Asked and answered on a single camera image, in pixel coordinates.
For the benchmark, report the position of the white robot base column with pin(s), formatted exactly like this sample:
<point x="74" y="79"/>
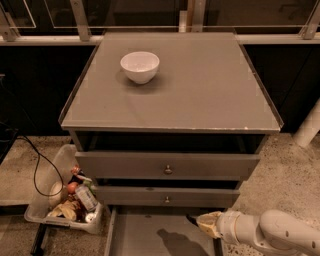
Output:
<point x="309" y="127"/>

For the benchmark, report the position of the grey open bottom drawer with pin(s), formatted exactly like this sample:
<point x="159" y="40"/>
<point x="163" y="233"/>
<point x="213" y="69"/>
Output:
<point x="158" y="231"/>

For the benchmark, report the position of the white ceramic bowl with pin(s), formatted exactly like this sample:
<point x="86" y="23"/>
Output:
<point x="140" y="67"/>

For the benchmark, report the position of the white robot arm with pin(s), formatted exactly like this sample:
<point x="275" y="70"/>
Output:
<point x="273" y="233"/>

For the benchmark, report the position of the black rxbar chocolate wrapper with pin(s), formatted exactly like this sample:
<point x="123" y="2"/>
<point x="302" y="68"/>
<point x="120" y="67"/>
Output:
<point x="192" y="220"/>

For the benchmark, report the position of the silver soda can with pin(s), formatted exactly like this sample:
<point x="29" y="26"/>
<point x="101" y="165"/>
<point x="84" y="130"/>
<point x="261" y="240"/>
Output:
<point x="86" y="197"/>

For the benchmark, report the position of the grey drawer cabinet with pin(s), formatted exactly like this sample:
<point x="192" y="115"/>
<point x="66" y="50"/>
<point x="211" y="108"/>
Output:
<point x="205" y="98"/>

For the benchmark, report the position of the metal railing frame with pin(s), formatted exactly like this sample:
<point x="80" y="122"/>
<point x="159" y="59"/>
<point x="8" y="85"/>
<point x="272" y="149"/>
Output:
<point x="85" y="21"/>

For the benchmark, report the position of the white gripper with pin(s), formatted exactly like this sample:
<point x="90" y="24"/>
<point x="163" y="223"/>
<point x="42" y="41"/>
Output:
<point x="228" y="224"/>

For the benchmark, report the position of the beige round item in bin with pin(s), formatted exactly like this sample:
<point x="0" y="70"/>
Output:
<point x="57" y="194"/>

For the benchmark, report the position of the yellow chip bag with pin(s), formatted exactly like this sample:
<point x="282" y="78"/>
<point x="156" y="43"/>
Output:
<point x="68" y="210"/>

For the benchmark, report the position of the grey middle drawer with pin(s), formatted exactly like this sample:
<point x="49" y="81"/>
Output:
<point x="160" y="196"/>

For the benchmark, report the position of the red apple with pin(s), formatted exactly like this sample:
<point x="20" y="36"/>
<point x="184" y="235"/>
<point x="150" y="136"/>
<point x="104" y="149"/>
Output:
<point x="71" y="187"/>

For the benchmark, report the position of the grey top drawer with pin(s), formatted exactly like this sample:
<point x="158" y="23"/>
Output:
<point x="167" y="166"/>

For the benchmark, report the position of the clear plastic storage bin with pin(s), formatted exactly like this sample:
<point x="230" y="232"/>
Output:
<point x="39" y="208"/>

